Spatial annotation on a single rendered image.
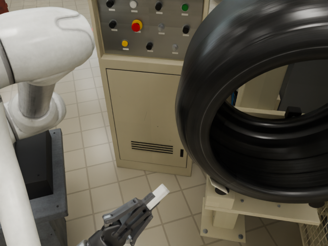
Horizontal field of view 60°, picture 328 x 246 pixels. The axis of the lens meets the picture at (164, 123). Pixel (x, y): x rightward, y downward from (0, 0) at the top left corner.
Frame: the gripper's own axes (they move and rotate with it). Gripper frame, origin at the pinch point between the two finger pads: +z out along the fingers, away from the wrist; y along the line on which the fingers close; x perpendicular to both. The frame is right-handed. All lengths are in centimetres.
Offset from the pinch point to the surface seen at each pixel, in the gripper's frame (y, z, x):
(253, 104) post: 17, 50, -20
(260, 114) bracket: 21, 49, -18
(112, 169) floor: 62, -15, -123
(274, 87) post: 12, 57, -14
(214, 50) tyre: -27.5, 28.2, 10.2
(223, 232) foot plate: 101, 14, -49
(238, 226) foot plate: 106, 24, -47
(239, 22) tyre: -29.9, 34.1, 12.8
